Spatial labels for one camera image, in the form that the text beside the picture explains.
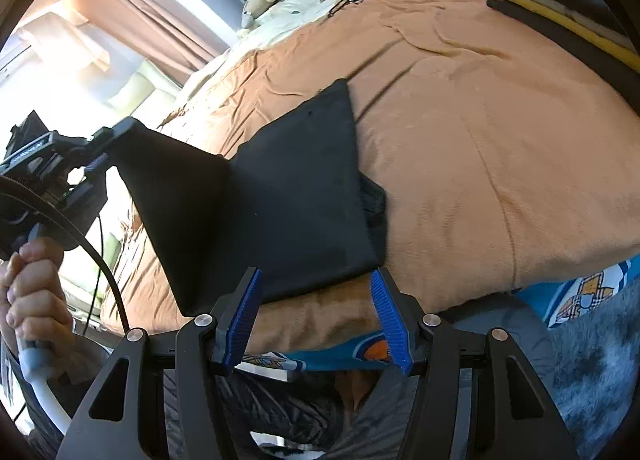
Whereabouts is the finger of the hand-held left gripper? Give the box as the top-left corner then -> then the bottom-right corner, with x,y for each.
87,117 -> 148,151
82,152 -> 110,175

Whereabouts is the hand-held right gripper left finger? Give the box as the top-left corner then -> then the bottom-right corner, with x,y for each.
55,267 -> 263,460

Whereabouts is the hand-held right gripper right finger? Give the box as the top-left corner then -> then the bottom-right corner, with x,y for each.
370,267 -> 581,460

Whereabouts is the black T-shirt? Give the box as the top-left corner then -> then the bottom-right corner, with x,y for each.
107,78 -> 388,318

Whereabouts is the person's left hand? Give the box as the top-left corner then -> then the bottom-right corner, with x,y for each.
0,235 -> 76,356

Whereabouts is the cream padded headboard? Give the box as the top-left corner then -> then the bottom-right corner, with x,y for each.
107,60 -> 181,110

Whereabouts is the person's leg in grey pants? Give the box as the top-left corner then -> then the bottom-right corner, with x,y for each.
160,310 -> 561,460

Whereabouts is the pink curtain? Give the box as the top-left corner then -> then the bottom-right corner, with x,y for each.
65,0 -> 236,85

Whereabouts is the white plush toy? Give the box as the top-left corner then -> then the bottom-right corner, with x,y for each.
240,0 -> 283,30

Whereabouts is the blue printed bedsheet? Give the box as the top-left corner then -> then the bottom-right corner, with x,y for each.
240,260 -> 631,381

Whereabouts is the grey shaggy rug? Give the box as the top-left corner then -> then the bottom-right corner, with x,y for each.
550,280 -> 640,460

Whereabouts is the orange-brown blanket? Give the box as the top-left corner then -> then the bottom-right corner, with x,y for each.
100,0 -> 640,356

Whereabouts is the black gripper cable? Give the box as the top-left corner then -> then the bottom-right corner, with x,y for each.
0,175 -> 132,333

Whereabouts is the white handle cable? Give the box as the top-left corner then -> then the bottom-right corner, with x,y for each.
17,340 -> 73,433

